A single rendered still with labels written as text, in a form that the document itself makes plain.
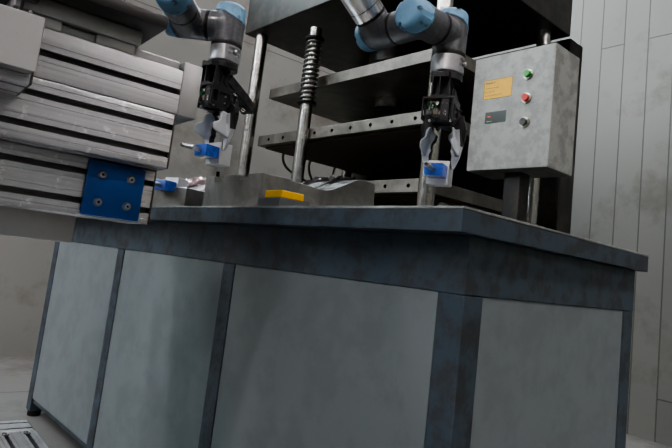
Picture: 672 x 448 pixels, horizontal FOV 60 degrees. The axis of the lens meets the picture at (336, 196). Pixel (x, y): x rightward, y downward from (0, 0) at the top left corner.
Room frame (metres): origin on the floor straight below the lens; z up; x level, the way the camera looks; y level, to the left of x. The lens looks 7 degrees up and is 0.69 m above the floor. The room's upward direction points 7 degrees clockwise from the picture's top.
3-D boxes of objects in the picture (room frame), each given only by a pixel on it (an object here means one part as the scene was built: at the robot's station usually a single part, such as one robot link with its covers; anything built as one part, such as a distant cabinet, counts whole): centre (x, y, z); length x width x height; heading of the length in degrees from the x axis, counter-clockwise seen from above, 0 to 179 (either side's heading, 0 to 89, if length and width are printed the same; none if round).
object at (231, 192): (1.61, 0.08, 0.87); 0.50 x 0.26 x 0.14; 131
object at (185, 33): (1.38, 0.41, 1.25); 0.11 x 0.11 x 0.08; 89
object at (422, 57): (2.68, -0.23, 1.51); 1.10 x 0.70 x 0.05; 41
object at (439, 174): (1.27, -0.21, 0.93); 0.13 x 0.05 x 0.05; 155
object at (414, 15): (1.23, -0.13, 1.25); 0.11 x 0.11 x 0.08; 42
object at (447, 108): (1.28, -0.22, 1.09); 0.09 x 0.08 x 0.12; 155
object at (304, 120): (2.55, 0.18, 1.10); 0.05 x 0.05 x 1.30
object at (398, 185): (2.68, -0.23, 1.01); 1.10 x 0.74 x 0.05; 41
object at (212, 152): (1.38, 0.33, 0.93); 0.13 x 0.05 x 0.05; 141
